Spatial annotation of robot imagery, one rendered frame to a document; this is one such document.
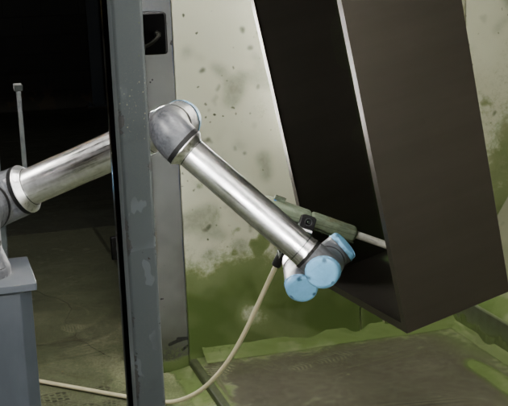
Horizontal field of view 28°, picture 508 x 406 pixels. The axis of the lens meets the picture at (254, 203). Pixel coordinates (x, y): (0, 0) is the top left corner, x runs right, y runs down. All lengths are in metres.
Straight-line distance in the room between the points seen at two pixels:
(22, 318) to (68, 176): 0.42
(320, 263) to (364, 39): 0.59
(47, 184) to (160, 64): 0.84
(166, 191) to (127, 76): 2.07
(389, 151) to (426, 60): 0.26
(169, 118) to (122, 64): 1.08
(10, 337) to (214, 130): 1.21
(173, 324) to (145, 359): 2.08
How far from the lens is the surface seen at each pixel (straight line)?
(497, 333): 3.93
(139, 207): 1.67
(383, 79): 2.68
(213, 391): 3.59
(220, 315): 3.86
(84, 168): 2.92
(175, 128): 2.68
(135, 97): 1.65
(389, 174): 2.72
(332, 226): 3.12
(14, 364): 2.94
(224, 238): 3.78
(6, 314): 2.89
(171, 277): 3.77
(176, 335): 3.84
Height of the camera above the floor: 1.43
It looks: 12 degrees down
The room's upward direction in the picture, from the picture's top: 2 degrees counter-clockwise
